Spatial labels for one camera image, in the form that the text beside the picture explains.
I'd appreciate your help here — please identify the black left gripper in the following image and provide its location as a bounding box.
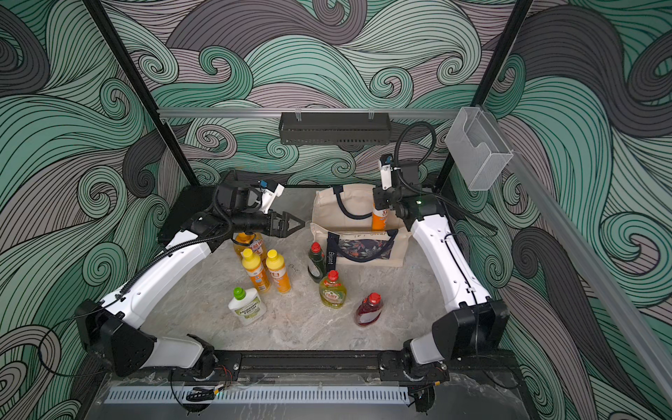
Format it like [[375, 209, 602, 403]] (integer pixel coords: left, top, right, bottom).
[[230, 208, 304, 241]]

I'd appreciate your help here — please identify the aluminium wall rail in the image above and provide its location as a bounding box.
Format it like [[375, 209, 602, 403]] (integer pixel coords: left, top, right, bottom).
[[157, 107, 460, 120]]

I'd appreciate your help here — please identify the white bottle green cap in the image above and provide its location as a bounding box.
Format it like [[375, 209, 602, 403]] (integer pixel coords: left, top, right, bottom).
[[229, 287, 267, 326]]

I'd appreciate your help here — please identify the black corrugated cable hose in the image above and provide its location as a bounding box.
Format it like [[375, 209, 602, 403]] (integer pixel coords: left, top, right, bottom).
[[393, 121, 499, 236], [117, 185, 235, 296]]

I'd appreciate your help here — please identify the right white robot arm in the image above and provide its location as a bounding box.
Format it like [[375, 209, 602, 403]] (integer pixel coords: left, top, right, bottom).
[[373, 187, 509, 367]]

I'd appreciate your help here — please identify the clear plastic wall bin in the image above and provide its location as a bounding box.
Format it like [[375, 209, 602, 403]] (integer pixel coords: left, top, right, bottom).
[[446, 107, 513, 192]]

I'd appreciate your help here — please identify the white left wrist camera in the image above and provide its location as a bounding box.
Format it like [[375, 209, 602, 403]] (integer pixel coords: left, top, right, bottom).
[[259, 180, 285, 214]]

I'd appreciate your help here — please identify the yellow-green soap bottle red cap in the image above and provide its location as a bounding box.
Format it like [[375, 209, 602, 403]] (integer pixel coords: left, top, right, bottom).
[[320, 269, 347, 309]]

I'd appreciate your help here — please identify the orange bottle yellow cap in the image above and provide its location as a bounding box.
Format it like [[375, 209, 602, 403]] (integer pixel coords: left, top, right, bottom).
[[241, 248, 271, 293], [266, 250, 292, 293], [371, 208, 389, 231]]

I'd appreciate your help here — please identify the dark green bottle red cap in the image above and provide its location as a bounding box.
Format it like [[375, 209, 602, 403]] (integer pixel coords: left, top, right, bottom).
[[307, 241, 327, 283]]

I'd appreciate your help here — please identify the black corrugated right cable hose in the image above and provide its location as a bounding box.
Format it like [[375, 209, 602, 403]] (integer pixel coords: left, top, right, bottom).
[[393, 121, 499, 236]]

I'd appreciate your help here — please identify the cream canvas shopping bag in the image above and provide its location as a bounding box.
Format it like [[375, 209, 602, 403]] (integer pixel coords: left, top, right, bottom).
[[310, 184, 411, 268]]

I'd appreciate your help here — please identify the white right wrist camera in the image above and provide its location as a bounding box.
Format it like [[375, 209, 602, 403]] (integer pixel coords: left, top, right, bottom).
[[379, 154, 394, 191]]

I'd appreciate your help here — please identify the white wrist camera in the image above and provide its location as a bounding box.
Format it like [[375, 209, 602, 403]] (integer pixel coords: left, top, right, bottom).
[[259, 180, 285, 214], [379, 154, 394, 191]]

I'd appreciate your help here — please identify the black corrugated left cable hose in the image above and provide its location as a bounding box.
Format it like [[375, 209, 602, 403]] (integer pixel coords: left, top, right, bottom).
[[117, 185, 235, 296]]

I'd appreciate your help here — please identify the large orange soap bottle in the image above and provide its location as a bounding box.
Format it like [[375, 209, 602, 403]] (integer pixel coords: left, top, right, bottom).
[[232, 233, 267, 262]]

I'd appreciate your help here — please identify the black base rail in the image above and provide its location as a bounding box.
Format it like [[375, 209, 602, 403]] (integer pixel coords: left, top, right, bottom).
[[172, 348, 516, 384]]

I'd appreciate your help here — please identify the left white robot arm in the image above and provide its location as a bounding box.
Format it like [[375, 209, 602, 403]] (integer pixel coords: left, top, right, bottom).
[[75, 210, 306, 381]]

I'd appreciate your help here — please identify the white slotted cable duct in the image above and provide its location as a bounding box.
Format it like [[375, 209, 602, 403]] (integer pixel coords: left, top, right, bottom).
[[104, 386, 411, 406]]

